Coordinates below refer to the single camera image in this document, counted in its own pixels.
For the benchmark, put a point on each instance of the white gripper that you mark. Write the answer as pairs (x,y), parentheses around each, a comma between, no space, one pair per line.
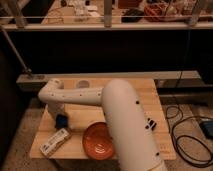
(56,110)

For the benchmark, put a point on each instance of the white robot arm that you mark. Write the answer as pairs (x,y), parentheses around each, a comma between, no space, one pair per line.
(133,139)

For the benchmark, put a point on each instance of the orange ridged bowl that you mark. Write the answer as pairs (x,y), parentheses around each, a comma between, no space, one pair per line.
(97,143)

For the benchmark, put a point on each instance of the diagonal metal pole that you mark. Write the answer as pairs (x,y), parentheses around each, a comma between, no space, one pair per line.
(26,69)

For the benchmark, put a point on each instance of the black white striped block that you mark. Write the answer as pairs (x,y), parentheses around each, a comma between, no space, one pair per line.
(151,124)

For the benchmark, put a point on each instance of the blue power adapter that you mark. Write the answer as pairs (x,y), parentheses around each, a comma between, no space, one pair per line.
(207,128)

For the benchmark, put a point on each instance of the grey metal shelf rail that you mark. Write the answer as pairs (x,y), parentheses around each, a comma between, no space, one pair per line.
(163,79)

